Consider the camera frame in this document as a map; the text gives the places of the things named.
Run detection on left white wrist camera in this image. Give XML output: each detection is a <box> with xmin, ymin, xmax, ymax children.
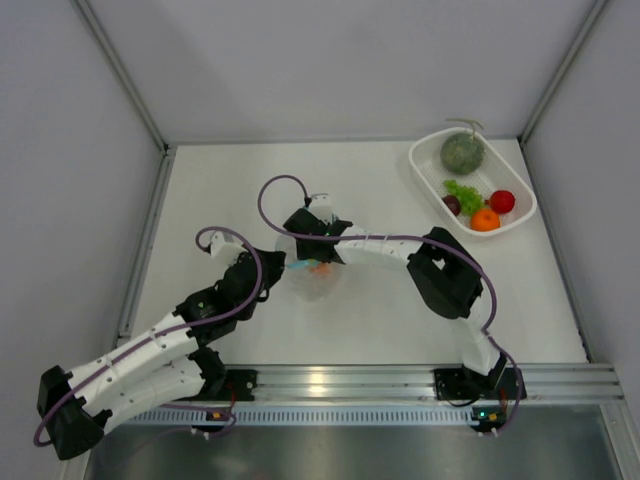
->
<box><xmin>208</xmin><ymin>231</ymin><xmax>244</xmax><ymax>266</ymax></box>

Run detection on clear zip top bag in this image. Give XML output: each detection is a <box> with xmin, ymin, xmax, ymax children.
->
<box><xmin>275</xmin><ymin>208</ymin><xmax>342</xmax><ymax>302</ymax></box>

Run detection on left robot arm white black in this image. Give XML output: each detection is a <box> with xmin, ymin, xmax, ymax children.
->
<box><xmin>37</xmin><ymin>250</ymin><xmax>286</xmax><ymax>460</ymax></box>

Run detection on white slotted cable duct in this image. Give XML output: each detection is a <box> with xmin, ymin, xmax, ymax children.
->
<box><xmin>126</xmin><ymin>404</ymin><xmax>504</xmax><ymax>427</ymax></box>

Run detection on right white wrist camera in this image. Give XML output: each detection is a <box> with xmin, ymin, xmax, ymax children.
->
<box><xmin>307</xmin><ymin>193</ymin><xmax>335</xmax><ymax>224</ymax></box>

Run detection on orange fake carrot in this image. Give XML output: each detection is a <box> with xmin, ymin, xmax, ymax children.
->
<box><xmin>469</xmin><ymin>209</ymin><xmax>501</xmax><ymax>232</ymax></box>

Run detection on green fake grapes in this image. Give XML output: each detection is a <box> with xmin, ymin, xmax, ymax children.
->
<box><xmin>443</xmin><ymin>180</ymin><xmax>485</xmax><ymax>217</ymax></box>

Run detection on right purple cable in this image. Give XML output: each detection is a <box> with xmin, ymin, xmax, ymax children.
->
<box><xmin>256</xmin><ymin>174</ymin><xmax>526</xmax><ymax>436</ymax></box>

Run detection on dark purple fake plum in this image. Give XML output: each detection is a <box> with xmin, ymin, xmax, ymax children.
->
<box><xmin>442</xmin><ymin>195</ymin><xmax>462</xmax><ymax>216</ymax></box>

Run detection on green orange fake mango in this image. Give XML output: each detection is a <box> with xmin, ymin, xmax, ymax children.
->
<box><xmin>307</xmin><ymin>263</ymin><xmax>333</xmax><ymax>278</ymax></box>

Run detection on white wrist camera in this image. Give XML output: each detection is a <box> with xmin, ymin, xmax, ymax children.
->
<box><xmin>208</xmin><ymin>231</ymin><xmax>244</xmax><ymax>266</ymax></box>
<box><xmin>307</xmin><ymin>193</ymin><xmax>335</xmax><ymax>224</ymax></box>

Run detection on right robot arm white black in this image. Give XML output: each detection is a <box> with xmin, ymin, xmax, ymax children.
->
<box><xmin>283</xmin><ymin>208</ymin><xmax>506</xmax><ymax>397</ymax></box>

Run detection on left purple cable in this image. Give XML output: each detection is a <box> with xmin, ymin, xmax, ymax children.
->
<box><xmin>32</xmin><ymin>226</ymin><xmax>266</xmax><ymax>447</ymax></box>

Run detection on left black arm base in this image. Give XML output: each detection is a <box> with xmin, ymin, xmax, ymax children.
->
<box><xmin>180</xmin><ymin>368</ymin><xmax>258</xmax><ymax>403</ymax></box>

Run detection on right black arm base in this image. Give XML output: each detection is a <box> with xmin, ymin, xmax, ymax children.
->
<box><xmin>434</xmin><ymin>367</ymin><xmax>528</xmax><ymax>403</ymax></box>

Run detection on aluminium mounting rail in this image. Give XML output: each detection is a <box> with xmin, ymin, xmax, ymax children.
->
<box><xmin>229</xmin><ymin>363</ymin><xmax>625</xmax><ymax>406</ymax></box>

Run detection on red fake apple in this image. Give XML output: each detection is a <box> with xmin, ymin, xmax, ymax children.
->
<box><xmin>488</xmin><ymin>190</ymin><xmax>516</xmax><ymax>215</ymax></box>

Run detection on white perforated plastic basket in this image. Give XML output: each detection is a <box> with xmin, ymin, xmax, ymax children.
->
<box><xmin>408</xmin><ymin>127</ymin><xmax>538</xmax><ymax>240</ymax></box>

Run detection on green fake melon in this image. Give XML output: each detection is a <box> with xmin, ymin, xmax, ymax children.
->
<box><xmin>440</xmin><ymin>118</ymin><xmax>485</xmax><ymax>175</ymax></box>

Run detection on purple cable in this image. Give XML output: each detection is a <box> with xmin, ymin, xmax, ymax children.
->
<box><xmin>32</xmin><ymin>226</ymin><xmax>266</xmax><ymax>447</ymax></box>
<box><xmin>256</xmin><ymin>174</ymin><xmax>526</xmax><ymax>436</ymax></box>

